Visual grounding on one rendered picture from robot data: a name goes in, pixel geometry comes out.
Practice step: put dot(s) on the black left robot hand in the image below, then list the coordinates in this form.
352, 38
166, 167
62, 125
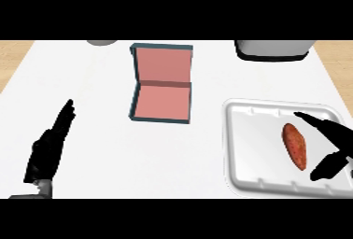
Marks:
51, 143

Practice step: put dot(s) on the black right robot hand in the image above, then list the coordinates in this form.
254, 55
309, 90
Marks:
336, 133

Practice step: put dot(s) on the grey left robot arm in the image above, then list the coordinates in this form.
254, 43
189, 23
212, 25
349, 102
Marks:
36, 189

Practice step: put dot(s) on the orange sweet potato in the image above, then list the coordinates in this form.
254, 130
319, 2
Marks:
294, 146

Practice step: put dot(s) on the white foam tray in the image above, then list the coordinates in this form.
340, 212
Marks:
257, 146

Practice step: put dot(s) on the open pink and teal box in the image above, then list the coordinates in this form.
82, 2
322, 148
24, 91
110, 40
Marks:
161, 84

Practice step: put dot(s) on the white and black appliance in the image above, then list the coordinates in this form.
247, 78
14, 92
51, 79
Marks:
274, 49

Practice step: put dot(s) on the grey round object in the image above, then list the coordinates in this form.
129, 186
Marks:
101, 42

